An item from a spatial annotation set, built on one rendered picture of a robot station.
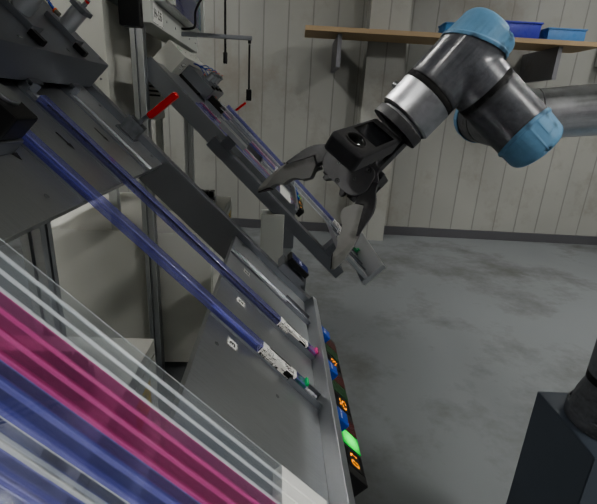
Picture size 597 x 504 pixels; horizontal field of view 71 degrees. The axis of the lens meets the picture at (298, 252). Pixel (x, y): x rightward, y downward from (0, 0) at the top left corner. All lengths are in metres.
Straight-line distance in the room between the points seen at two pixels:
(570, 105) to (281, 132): 3.25
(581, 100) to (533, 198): 3.74
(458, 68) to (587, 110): 0.25
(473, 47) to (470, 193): 3.67
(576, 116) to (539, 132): 0.16
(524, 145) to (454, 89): 0.11
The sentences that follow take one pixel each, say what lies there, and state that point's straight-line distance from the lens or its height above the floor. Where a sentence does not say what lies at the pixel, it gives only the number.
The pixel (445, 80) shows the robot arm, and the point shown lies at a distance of 0.57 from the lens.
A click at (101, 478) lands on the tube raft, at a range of 0.28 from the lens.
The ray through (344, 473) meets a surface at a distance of 0.49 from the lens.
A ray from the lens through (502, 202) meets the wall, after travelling 4.36.
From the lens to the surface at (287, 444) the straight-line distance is 0.47.
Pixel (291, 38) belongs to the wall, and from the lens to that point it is 3.87.
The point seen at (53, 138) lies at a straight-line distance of 0.58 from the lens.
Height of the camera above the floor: 1.08
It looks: 19 degrees down
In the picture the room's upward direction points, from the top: 3 degrees clockwise
